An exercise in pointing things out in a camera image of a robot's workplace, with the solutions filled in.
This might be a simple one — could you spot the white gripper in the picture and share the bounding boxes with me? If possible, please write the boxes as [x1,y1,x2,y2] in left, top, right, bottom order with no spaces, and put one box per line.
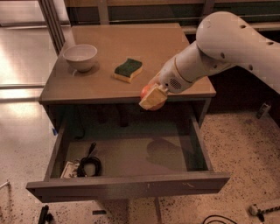
[138,56,194,111]

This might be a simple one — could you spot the red apple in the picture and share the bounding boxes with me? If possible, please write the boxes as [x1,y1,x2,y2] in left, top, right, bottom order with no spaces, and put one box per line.
[140,83,166,112]

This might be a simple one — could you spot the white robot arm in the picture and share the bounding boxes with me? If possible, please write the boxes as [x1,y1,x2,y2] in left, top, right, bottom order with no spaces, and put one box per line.
[139,11,280,110]

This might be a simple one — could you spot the grey cabinet counter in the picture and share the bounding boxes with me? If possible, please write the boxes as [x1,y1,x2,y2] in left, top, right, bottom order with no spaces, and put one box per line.
[38,23,217,130]

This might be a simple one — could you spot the open grey top drawer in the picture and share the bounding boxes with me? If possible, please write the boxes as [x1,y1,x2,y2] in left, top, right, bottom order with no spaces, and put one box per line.
[26,112,229,202]

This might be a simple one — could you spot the green yellow sponge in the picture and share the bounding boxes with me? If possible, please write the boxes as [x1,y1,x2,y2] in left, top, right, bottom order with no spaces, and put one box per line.
[114,59,143,83]

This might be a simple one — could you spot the white ceramic bowl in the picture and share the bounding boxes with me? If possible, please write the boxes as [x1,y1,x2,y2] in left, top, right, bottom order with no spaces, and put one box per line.
[63,44,97,72]

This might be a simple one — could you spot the small grey floor object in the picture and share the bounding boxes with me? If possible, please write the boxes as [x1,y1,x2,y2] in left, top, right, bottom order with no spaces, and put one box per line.
[256,103,271,119]

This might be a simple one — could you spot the white patterned card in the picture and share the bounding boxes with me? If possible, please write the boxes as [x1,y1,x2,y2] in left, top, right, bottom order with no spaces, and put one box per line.
[60,161,80,179]

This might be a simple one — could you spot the metal window railing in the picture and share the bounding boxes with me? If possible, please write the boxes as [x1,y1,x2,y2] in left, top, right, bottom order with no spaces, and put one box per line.
[38,0,280,53]

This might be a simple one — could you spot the white power strip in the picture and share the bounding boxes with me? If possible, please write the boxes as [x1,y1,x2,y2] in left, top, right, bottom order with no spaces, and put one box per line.
[248,199,280,223]

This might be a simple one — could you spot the black object on floor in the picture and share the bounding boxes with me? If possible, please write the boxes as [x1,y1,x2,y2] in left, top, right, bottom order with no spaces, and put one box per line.
[38,205,53,224]

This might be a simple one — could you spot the coiled black cable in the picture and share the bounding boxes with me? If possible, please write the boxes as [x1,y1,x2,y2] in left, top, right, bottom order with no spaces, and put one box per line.
[76,142,102,178]

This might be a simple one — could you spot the black floor cable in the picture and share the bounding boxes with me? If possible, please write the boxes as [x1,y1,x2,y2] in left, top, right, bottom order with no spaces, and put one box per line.
[202,214,238,224]

